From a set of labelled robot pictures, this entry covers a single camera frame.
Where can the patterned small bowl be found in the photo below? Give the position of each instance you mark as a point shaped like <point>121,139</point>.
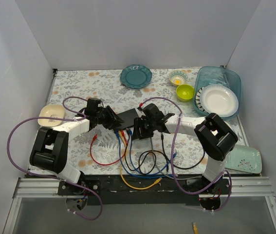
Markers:
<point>178,77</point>

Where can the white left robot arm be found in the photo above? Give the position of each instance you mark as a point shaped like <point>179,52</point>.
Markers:
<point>50,150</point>

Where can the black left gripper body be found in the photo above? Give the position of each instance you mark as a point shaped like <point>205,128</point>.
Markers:
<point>109,117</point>

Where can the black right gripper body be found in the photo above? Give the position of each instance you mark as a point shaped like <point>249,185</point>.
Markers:
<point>142,126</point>

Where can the white round plate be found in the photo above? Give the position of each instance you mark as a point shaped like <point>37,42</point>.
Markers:
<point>219,99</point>

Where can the mint green divided tray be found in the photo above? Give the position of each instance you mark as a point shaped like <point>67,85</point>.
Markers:
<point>244,159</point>

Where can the clear teal plastic bin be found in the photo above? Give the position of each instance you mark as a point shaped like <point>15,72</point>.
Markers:
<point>209,75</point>

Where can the floral table mat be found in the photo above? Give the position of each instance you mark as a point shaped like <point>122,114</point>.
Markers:
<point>97,152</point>

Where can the cream panda dish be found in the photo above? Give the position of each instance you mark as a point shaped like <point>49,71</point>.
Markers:
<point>54,111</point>

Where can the yellow connector on floor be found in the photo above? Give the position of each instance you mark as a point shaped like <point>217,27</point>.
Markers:
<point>194,226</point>

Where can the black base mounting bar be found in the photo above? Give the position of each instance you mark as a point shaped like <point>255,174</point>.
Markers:
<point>113,190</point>

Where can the striped plate in bin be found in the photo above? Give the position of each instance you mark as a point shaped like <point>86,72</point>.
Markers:
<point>197,100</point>

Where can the aluminium frame rail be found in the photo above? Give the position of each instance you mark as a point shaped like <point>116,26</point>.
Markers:
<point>241,187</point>

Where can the black network switch box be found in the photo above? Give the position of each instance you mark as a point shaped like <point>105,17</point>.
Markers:
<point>128,118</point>

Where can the lime green bowl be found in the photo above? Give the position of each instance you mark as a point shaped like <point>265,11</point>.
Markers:
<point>185,92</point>

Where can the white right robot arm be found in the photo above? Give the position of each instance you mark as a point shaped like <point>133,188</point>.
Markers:
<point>215,135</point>

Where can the teal scalloped plate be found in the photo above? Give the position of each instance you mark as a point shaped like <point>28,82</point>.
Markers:
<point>135,76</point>

